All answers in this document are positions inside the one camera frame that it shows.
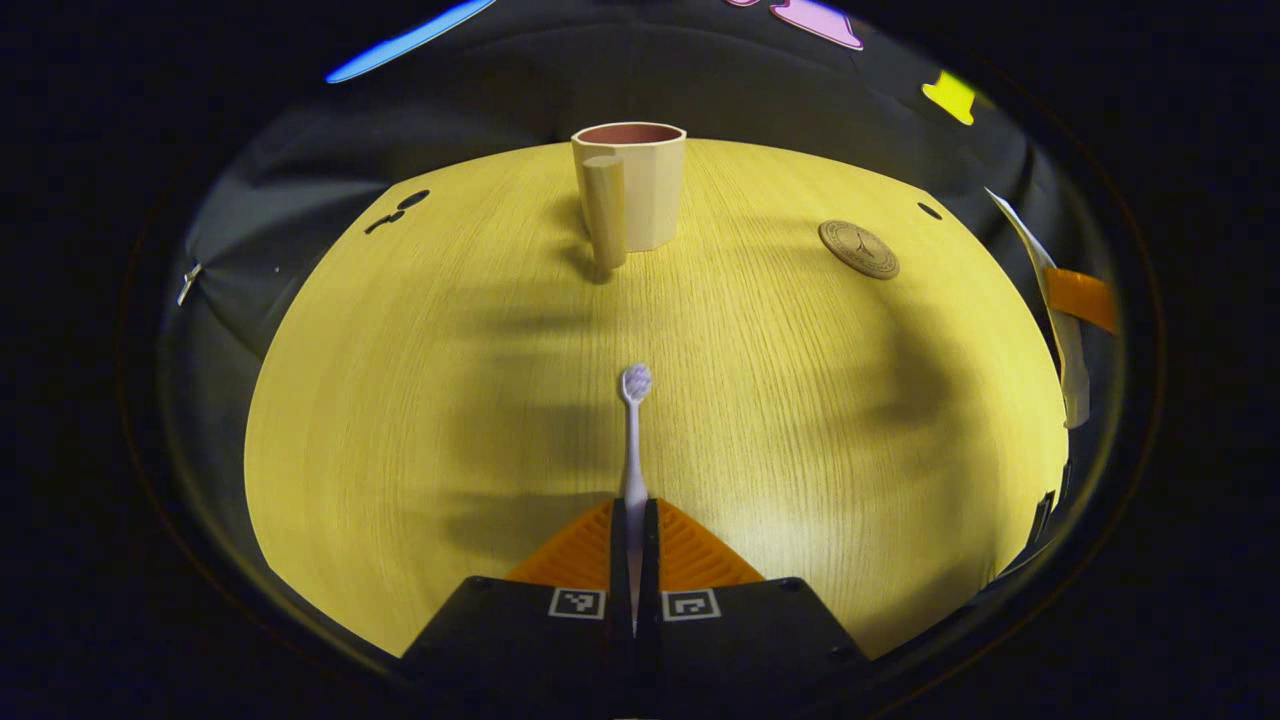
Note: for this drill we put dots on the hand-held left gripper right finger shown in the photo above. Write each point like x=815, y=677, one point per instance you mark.
x=649, y=560

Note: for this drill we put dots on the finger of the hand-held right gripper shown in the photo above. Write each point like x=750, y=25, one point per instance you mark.
x=1085, y=298

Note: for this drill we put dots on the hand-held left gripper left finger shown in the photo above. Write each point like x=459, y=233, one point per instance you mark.
x=619, y=560

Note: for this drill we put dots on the white toothpaste tube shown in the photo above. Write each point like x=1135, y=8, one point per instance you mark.
x=1070, y=370

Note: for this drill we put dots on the white toothbrush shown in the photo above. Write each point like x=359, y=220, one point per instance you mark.
x=634, y=450

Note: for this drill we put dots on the round wooden coaster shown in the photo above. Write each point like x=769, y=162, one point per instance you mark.
x=858, y=250

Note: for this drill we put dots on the beige cup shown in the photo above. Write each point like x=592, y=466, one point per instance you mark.
x=655, y=200

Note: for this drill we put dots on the white cloth clip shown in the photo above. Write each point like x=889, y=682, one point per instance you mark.
x=188, y=283

